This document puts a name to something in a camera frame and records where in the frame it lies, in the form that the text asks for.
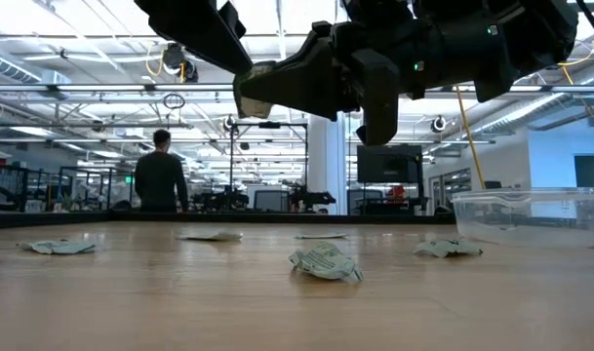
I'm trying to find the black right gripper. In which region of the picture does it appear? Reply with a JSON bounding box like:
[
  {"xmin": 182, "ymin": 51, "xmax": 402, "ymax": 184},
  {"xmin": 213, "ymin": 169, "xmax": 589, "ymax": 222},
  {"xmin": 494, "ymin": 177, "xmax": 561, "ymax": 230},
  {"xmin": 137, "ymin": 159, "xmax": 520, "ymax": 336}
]
[{"xmin": 233, "ymin": 19, "xmax": 442, "ymax": 147}]

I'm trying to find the white building column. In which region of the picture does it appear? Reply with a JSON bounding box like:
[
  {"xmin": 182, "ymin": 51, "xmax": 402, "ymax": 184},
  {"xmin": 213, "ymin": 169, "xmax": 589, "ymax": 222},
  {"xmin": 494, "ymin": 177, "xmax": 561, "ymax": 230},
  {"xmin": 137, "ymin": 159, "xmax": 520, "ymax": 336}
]
[{"xmin": 307, "ymin": 114, "xmax": 349, "ymax": 216}]

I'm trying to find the black monitor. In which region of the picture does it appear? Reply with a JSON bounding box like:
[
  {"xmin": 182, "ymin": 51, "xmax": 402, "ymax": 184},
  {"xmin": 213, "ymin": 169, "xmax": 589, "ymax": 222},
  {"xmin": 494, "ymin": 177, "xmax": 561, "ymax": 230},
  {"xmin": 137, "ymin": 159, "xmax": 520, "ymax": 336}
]
[{"xmin": 356, "ymin": 144, "xmax": 424, "ymax": 184}]

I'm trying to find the person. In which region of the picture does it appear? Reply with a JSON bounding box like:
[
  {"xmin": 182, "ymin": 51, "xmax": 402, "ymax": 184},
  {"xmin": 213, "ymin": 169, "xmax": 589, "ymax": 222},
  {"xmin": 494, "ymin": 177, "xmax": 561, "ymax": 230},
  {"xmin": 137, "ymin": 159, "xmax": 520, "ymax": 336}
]
[{"xmin": 134, "ymin": 129, "xmax": 190, "ymax": 214}]

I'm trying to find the clear plastic container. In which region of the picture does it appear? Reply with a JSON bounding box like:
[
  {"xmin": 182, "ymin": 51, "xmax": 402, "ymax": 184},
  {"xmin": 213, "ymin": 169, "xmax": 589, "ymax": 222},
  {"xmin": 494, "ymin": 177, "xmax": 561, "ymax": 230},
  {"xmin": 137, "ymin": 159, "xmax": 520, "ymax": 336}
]
[{"xmin": 451, "ymin": 186, "xmax": 594, "ymax": 249}]

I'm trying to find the black metal table frame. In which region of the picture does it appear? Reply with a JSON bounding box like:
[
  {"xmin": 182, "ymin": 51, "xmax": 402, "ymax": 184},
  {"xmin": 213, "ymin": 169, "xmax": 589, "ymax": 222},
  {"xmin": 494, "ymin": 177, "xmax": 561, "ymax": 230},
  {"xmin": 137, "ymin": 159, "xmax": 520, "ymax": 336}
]
[{"xmin": 0, "ymin": 210, "xmax": 456, "ymax": 230}]

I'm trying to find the yellow hanging cable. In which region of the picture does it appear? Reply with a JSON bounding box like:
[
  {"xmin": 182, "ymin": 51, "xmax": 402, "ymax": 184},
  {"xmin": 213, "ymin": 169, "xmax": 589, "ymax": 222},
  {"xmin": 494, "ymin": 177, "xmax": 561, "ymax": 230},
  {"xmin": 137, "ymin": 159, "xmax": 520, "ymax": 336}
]
[{"xmin": 454, "ymin": 85, "xmax": 488, "ymax": 191}]

